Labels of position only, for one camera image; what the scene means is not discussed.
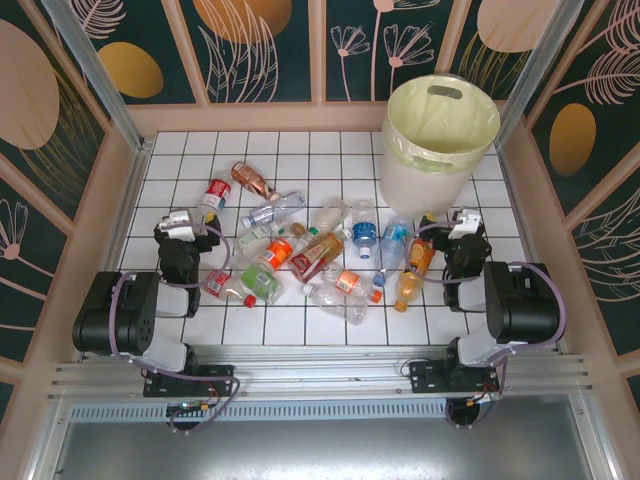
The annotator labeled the cream plastic waste bin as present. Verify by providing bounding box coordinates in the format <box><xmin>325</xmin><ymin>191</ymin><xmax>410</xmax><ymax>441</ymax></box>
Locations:
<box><xmin>380</xmin><ymin>73</ymin><xmax>501</xmax><ymax>221</ymax></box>

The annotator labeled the light blue label water bottle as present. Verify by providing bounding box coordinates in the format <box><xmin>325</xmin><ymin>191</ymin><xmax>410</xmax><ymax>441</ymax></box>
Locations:
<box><xmin>372</xmin><ymin>215</ymin><xmax>416</xmax><ymax>287</ymax></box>

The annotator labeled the red label cola bottle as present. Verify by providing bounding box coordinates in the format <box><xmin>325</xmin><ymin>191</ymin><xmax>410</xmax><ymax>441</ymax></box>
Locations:
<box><xmin>203</xmin><ymin>269</ymin><xmax>258</xmax><ymax>308</ymax></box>

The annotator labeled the pale green label small bottle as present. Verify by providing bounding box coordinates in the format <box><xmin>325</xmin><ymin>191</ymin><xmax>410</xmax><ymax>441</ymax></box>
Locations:
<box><xmin>235</xmin><ymin>223</ymin><xmax>287</xmax><ymax>251</ymax></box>

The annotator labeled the red white label bottle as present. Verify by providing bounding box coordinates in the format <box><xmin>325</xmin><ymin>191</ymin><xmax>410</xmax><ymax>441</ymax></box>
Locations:
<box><xmin>198</xmin><ymin>178</ymin><xmax>235</xmax><ymax>224</ymax></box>

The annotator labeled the dark blue label bottle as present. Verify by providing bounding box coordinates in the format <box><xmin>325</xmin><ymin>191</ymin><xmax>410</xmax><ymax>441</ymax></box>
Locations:
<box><xmin>351</xmin><ymin>199</ymin><xmax>379</xmax><ymax>259</ymax></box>

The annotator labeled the orange juice bottle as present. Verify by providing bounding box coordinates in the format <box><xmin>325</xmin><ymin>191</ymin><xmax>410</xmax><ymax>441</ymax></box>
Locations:
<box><xmin>393</xmin><ymin>238</ymin><xmax>437</xmax><ymax>314</ymax></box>

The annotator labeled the orange label brown-cap bottle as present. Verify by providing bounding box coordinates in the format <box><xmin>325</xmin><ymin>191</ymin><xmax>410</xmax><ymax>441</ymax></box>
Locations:
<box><xmin>257</xmin><ymin>222</ymin><xmax>307</xmax><ymax>274</ymax></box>

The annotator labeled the copper coloured plastic bottle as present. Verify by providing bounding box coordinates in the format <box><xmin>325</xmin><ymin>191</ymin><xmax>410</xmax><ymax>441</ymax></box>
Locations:
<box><xmin>230</xmin><ymin>160</ymin><xmax>281</xmax><ymax>201</ymax></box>

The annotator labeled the orange label orange-cap bottle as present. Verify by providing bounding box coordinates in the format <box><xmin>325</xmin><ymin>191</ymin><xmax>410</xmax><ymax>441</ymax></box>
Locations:
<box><xmin>322</xmin><ymin>267</ymin><xmax>384</xmax><ymax>305</ymax></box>

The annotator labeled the milky white green-cap bottle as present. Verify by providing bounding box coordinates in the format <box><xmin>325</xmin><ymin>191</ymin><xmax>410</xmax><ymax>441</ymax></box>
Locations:
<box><xmin>308</xmin><ymin>199</ymin><xmax>350</xmax><ymax>236</ymax></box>

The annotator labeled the red label tea bottle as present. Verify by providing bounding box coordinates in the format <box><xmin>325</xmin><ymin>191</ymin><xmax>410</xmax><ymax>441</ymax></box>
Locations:
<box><xmin>287</xmin><ymin>228</ymin><xmax>354</xmax><ymax>285</ymax></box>

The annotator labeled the clear crushed white-cap bottle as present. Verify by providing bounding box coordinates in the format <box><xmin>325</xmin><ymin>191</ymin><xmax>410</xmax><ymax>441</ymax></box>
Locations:
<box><xmin>301</xmin><ymin>282</ymin><xmax>370</xmax><ymax>326</ymax></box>

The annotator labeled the translucent yellow bin liner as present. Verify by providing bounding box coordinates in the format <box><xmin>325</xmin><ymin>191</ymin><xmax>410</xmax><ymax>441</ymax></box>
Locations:
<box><xmin>382</xmin><ymin>71</ymin><xmax>501</xmax><ymax>175</ymax></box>

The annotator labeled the grey metal sheet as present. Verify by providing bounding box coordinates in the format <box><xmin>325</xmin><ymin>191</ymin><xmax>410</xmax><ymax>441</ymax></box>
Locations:
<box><xmin>49</xmin><ymin>394</ymin><xmax>606</xmax><ymax>480</ymax></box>

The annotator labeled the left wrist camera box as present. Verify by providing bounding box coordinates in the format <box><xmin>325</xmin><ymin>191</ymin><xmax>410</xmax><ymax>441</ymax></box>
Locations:
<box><xmin>163</xmin><ymin>209</ymin><xmax>195</xmax><ymax>239</ymax></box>

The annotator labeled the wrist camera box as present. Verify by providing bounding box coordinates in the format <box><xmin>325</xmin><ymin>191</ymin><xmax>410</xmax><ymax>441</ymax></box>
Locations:
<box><xmin>163</xmin><ymin>209</ymin><xmax>195</xmax><ymax>239</ymax></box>
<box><xmin>446</xmin><ymin>207</ymin><xmax>482</xmax><ymax>240</ymax></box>

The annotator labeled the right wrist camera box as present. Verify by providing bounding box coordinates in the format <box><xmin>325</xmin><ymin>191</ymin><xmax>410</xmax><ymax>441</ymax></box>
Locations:
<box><xmin>446</xmin><ymin>207</ymin><xmax>482</xmax><ymax>240</ymax></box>

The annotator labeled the aluminium side rail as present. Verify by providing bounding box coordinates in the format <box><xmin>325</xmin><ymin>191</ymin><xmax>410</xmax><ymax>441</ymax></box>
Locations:
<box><xmin>99</xmin><ymin>139</ymin><xmax>151</xmax><ymax>281</ymax></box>
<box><xmin>494</xmin><ymin>139</ymin><xmax>569</xmax><ymax>357</ymax></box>

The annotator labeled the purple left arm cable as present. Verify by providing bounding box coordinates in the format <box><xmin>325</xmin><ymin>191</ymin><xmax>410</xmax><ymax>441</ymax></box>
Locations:
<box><xmin>108</xmin><ymin>222</ymin><xmax>242</xmax><ymax>435</ymax></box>

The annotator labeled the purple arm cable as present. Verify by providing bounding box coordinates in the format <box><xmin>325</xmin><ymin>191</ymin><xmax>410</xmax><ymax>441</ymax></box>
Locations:
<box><xmin>408</xmin><ymin>222</ymin><xmax>567</xmax><ymax>431</ymax></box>
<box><xmin>108</xmin><ymin>222</ymin><xmax>242</xmax><ymax>435</ymax></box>

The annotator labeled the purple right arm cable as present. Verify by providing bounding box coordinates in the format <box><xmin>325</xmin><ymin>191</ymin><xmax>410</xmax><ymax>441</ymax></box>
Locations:
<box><xmin>408</xmin><ymin>222</ymin><xmax>567</xmax><ymax>431</ymax></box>

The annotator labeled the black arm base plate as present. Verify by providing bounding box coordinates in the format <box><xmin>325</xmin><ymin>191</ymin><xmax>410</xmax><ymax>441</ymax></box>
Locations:
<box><xmin>408</xmin><ymin>359</ymin><xmax>501</xmax><ymax>396</ymax></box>
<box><xmin>143</xmin><ymin>364</ymin><xmax>236</xmax><ymax>399</ymax></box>

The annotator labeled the small circuit board with wires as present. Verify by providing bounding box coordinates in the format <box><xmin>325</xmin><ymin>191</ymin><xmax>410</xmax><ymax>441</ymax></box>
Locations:
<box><xmin>164</xmin><ymin>399</ymin><xmax>221</xmax><ymax>417</ymax></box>
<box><xmin>464</xmin><ymin>389</ymin><xmax>502</xmax><ymax>407</ymax></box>

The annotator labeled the aluminium frame post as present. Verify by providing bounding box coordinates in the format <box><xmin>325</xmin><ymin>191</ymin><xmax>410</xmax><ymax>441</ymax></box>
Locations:
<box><xmin>497</xmin><ymin>0</ymin><xmax>574</xmax><ymax>146</ymax></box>
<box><xmin>42</xmin><ymin>0</ymin><xmax>151</xmax><ymax>154</ymax></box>

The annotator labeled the aluminium mounting rail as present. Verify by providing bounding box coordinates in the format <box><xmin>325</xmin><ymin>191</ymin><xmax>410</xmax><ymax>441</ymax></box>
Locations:
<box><xmin>47</xmin><ymin>344</ymin><xmax>594</xmax><ymax>401</ymax></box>

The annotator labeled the perforated grey cable duct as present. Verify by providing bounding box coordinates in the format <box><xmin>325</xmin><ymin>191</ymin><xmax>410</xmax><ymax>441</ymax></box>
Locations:
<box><xmin>67</xmin><ymin>402</ymin><xmax>451</xmax><ymax>422</ymax></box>

